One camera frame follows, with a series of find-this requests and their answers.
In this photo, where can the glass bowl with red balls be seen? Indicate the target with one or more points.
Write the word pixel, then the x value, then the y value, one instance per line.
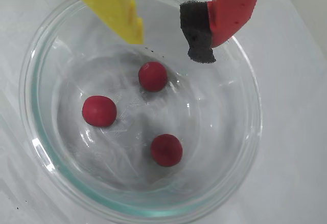
pixel 224 132

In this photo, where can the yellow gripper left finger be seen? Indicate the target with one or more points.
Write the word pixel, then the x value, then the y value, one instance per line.
pixel 110 1

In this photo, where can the white table cover sheet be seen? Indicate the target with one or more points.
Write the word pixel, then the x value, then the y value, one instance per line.
pixel 293 106

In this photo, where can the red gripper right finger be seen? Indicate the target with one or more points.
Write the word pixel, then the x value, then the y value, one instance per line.
pixel 230 6

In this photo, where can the red ball pill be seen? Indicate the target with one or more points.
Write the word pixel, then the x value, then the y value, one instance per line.
pixel 99 110
pixel 152 76
pixel 166 150

